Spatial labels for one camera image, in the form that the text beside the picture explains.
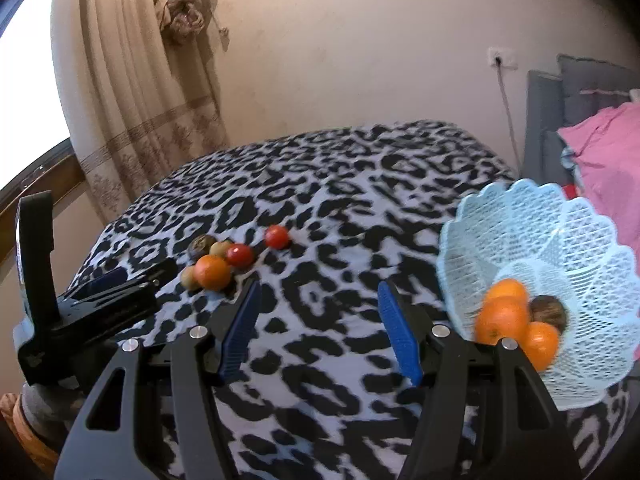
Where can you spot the light blue cloth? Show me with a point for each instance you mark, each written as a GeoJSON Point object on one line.
{"type": "Point", "coordinates": [572, 165]}

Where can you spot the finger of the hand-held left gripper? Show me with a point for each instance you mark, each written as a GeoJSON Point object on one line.
{"type": "Point", "coordinates": [157, 271]}
{"type": "Point", "coordinates": [105, 279]}

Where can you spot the beige patterned curtain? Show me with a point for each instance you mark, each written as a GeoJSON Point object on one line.
{"type": "Point", "coordinates": [130, 110]}

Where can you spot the orange patterned cloth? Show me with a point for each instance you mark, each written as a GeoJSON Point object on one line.
{"type": "Point", "coordinates": [20, 430]}

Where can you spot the tan longan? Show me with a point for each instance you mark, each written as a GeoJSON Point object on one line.
{"type": "Point", "coordinates": [188, 277]}
{"type": "Point", "coordinates": [220, 248]}

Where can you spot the large mandarin orange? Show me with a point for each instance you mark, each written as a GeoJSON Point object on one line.
{"type": "Point", "coordinates": [502, 321]}

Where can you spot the small dark water chestnut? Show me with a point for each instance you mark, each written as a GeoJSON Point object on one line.
{"type": "Point", "coordinates": [201, 246]}

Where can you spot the beige curtain tieback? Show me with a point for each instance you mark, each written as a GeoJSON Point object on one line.
{"type": "Point", "coordinates": [182, 10]}

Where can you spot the red cherry tomato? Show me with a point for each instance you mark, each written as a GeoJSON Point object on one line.
{"type": "Point", "coordinates": [240, 255]}
{"type": "Point", "coordinates": [277, 236]}

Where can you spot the black and white leopard blanket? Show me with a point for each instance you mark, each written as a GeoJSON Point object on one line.
{"type": "Point", "coordinates": [320, 260]}

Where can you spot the pink quilt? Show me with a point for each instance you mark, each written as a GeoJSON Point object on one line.
{"type": "Point", "coordinates": [610, 160]}

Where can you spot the grey padded headboard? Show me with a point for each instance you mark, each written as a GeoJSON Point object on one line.
{"type": "Point", "coordinates": [545, 105]}

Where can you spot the dark wooden window frame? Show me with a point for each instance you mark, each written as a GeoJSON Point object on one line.
{"type": "Point", "coordinates": [45, 195]}

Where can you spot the light blue lattice basket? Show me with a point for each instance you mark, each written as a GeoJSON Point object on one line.
{"type": "Point", "coordinates": [585, 260]}

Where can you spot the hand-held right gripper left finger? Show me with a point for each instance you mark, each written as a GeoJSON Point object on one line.
{"type": "Point", "coordinates": [237, 335]}

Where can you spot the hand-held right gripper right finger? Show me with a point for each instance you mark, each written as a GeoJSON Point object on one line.
{"type": "Point", "coordinates": [400, 330]}

